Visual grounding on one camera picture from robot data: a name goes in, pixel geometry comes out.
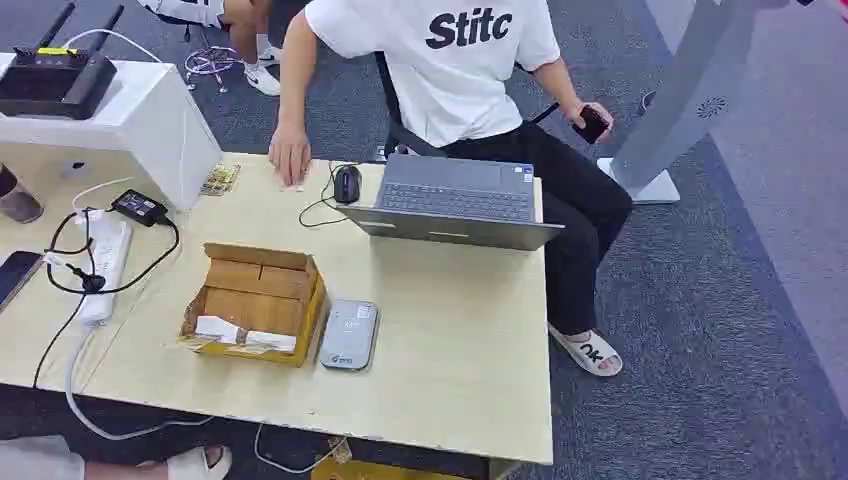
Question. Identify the white sandal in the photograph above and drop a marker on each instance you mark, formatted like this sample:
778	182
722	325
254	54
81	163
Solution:
588	351

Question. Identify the black office chair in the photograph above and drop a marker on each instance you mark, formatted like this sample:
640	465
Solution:
397	126

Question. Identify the person with white shoes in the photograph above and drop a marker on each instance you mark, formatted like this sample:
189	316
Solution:
245	26

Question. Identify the yellow box under desk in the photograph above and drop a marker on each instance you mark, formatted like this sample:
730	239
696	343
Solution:
371	472

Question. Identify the white cabinet box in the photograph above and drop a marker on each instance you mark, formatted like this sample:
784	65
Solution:
159	132

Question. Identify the person's foot in sandal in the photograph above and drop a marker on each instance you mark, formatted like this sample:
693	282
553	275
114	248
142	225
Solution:
152	464

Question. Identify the person's right hand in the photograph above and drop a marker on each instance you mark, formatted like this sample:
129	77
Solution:
289	154

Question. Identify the white card stack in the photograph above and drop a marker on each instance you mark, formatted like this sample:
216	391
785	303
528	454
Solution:
216	328
272	340

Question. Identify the wooden card box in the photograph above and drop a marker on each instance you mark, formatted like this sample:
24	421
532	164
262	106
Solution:
258	291

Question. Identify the seated person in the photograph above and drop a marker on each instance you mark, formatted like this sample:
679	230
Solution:
450	86

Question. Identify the black computer mouse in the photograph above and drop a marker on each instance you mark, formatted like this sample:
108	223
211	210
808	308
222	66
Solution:
347	183

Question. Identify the black power adapter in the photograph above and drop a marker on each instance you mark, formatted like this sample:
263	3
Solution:
138	207

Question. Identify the white floor stand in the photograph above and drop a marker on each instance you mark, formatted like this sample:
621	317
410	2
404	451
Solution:
682	99

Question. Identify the dark smartphone on desk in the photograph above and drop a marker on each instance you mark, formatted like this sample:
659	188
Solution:
14	273

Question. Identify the grey laptop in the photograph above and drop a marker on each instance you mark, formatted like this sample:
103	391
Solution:
457	199

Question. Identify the person's left hand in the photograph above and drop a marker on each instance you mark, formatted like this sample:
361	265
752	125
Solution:
601	114

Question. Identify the white power strip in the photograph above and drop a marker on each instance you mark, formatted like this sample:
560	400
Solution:
109	258

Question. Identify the black router with antennas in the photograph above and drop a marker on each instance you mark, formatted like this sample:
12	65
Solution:
56	83

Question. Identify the person's brown shoe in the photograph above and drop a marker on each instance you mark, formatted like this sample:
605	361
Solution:
18	202

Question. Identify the patterned card stack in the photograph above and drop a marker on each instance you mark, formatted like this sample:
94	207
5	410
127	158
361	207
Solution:
220	179

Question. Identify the black smartphone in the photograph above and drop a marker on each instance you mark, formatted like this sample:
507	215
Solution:
590	125

